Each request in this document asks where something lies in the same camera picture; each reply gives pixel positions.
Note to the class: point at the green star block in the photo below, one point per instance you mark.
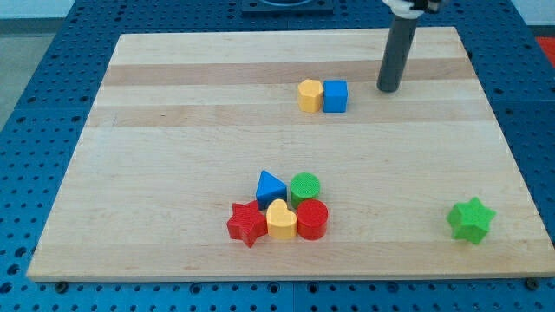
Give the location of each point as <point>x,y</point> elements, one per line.
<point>470,220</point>

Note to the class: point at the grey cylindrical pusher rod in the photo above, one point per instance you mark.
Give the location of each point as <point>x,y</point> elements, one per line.
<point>400,37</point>

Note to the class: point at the yellow heart block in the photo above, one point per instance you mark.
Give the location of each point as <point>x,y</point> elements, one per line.
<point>281,221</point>

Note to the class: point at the yellow hexagon block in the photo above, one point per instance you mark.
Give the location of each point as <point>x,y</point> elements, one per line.
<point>310,96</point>

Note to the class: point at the blue cube block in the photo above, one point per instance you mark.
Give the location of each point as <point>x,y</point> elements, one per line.
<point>335,96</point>

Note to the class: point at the green cylinder block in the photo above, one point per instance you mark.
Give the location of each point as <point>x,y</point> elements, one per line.
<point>304,185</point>

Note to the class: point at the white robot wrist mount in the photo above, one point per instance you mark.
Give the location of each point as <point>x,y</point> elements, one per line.
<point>413,9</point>

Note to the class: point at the red star block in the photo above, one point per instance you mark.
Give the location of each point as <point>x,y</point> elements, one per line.
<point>246,223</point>

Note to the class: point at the light wooden board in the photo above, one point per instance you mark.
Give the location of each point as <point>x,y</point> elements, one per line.
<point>183,124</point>

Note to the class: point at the blue triangle block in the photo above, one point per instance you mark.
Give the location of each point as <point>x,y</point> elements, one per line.
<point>269,189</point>

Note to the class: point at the red cylinder block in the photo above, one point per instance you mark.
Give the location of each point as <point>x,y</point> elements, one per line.
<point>312,219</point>

